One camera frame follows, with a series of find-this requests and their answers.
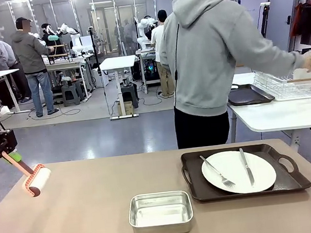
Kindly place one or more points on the slim black tripod stand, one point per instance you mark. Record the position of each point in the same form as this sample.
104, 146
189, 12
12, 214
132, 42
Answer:
96, 53

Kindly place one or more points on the silver table knife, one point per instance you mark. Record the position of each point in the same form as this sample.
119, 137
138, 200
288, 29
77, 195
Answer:
246, 166

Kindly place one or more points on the grey plastic stool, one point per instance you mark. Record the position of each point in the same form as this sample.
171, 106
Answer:
71, 93

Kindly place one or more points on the dark stool under desk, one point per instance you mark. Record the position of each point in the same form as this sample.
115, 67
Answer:
129, 94

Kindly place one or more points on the white side table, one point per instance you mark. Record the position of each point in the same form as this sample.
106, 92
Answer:
283, 114

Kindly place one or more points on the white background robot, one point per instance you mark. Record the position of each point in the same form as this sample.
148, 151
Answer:
75, 41

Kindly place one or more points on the person in grey hoodie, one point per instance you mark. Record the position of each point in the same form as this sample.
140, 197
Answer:
208, 61

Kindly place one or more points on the man in dark hoodie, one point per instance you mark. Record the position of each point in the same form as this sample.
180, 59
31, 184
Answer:
31, 57

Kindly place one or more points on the silver fork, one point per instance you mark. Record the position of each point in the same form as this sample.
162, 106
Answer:
217, 172

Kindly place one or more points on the pink lint roller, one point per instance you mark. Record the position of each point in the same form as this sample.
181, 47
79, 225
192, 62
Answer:
38, 181

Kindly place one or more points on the man in light grey top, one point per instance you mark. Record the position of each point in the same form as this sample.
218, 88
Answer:
14, 67

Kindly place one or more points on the small cardboard box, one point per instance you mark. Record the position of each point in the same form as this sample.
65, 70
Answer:
127, 108

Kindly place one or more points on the rectangular metal container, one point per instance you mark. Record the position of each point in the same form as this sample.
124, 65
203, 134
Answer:
161, 228

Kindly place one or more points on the white standing desk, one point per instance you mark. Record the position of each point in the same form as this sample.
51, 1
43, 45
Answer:
117, 62

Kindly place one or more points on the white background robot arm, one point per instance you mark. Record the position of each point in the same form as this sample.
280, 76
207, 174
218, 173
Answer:
143, 31

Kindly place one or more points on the person in white shirt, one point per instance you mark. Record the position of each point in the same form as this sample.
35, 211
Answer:
163, 57

